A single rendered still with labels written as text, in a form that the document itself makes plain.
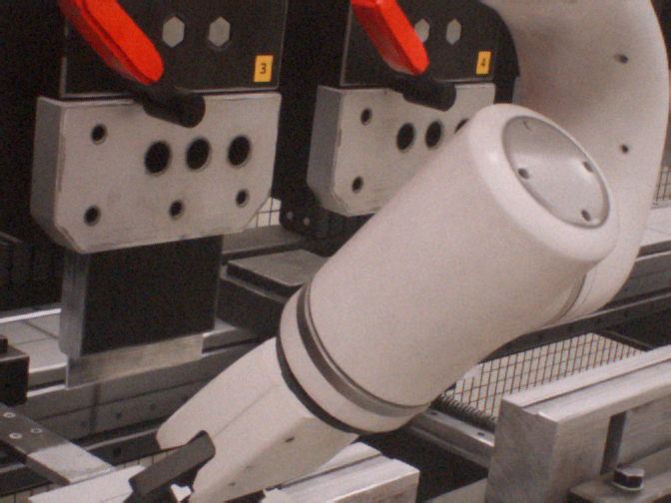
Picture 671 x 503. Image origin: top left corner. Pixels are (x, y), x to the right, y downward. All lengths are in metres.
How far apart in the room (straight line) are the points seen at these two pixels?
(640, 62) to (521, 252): 0.12
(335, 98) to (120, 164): 0.16
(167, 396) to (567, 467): 0.34
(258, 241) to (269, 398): 0.78
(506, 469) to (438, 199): 0.63
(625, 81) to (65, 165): 0.27
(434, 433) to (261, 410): 0.77
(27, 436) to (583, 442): 0.49
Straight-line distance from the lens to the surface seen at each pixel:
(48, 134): 0.72
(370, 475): 1.02
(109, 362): 0.83
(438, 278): 0.62
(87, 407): 1.15
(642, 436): 1.32
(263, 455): 0.71
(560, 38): 0.66
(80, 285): 0.79
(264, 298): 1.21
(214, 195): 0.78
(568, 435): 1.20
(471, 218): 0.60
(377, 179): 0.88
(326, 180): 0.85
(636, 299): 1.80
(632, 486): 1.24
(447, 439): 1.45
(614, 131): 0.69
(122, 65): 0.68
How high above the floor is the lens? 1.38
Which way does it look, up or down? 15 degrees down
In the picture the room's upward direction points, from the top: 7 degrees clockwise
